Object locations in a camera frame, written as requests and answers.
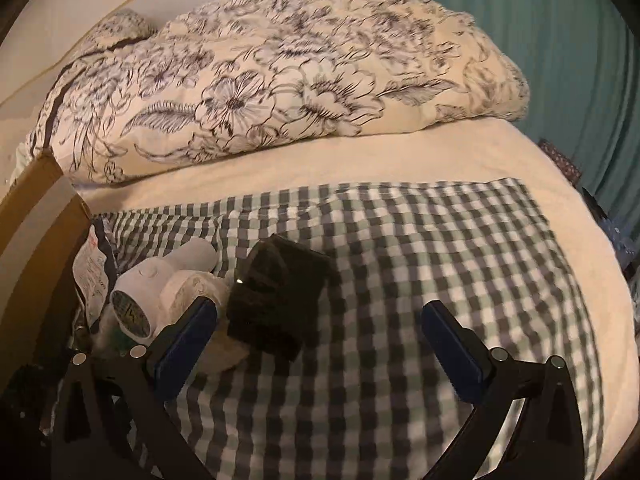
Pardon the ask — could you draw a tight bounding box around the grey checked cloth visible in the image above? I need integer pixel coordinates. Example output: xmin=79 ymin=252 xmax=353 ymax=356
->
xmin=50 ymin=177 xmax=606 ymax=480

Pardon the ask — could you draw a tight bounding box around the floral pillow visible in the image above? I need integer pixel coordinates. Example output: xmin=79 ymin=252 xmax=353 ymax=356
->
xmin=82 ymin=9 xmax=158 ymax=53

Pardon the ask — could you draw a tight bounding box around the cream bed sheet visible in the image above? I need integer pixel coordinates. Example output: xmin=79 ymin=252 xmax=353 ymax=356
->
xmin=75 ymin=117 xmax=636 ymax=480

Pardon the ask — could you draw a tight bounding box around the white bottle with round label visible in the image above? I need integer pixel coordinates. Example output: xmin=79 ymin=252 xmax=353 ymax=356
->
xmin=109 ymin=260 xmax=173 ymax=348

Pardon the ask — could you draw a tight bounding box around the blue plastic bag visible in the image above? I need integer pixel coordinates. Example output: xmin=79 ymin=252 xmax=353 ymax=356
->
xmin=600 ymin=215 xmax=640 ymax=271

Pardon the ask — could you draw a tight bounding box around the light green towel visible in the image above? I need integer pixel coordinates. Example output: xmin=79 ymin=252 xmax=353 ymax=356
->
xmin=7 ymin=140 xmax=38 ymax=186

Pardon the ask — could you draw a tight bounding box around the brown cardboard box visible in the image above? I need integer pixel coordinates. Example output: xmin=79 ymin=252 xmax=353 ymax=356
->
xmin=0 ymin=147 xmax=93 ymax=321

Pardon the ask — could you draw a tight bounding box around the teal curtain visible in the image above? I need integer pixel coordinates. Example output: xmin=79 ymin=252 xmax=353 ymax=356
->
xmin=412 ymin=0 xmax=640 ymax=221

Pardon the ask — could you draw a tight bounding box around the black sock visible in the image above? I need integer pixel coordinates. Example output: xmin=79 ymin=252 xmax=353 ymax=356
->
xmin=226 ymin=232 xmax=336 ymax=361

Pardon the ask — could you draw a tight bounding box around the black and white packet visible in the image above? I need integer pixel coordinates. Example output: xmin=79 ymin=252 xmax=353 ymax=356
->
xmin=72 ymin=225 xmax=118 ymax=326

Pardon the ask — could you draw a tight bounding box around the green foil packet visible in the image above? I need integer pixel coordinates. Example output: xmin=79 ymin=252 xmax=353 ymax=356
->
xmin=95 ymin=327 xmax=136 ymax=358

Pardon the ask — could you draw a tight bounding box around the floral duvet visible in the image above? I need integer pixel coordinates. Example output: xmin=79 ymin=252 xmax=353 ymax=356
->
xmin=25 ymin=0 xmax=531 ymax=186

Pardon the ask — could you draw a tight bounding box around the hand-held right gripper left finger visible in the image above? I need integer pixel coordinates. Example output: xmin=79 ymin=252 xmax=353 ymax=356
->
xmin=52 ymin=295 xmax=221 ymax=480

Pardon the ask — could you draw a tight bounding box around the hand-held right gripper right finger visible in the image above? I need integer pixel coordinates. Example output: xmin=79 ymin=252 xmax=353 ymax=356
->
xmin=420 ymin=300 xmax=586 ymax=480

